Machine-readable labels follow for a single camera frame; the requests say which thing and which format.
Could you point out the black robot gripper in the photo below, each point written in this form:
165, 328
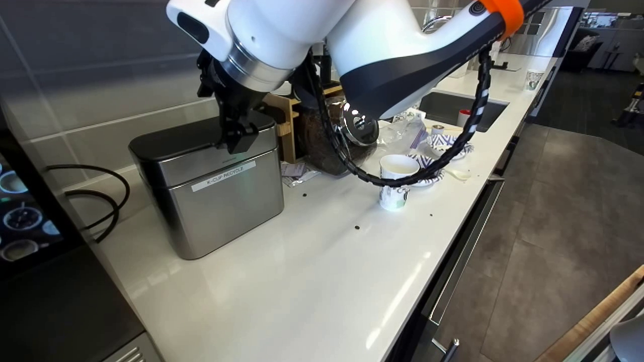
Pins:
232, 99

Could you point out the stainless steel lidded bin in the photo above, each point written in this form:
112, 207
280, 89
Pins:
207, 193

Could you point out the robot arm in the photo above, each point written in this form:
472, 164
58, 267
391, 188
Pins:
382, 55

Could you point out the wooden countertop organizer shelf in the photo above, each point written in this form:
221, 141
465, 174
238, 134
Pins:
287, 127

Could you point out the patterned paper cup upright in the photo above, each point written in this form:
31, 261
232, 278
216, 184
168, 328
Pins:
395, 167

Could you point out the clear plastic zip bag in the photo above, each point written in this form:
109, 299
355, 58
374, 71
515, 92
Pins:
400, 131

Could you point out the black screen appliance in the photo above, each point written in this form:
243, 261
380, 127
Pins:
34, 225

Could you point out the small white red-lidded cup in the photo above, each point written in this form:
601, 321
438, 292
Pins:
464, 117

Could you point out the drawer handle bar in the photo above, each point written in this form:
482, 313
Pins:
460, 252

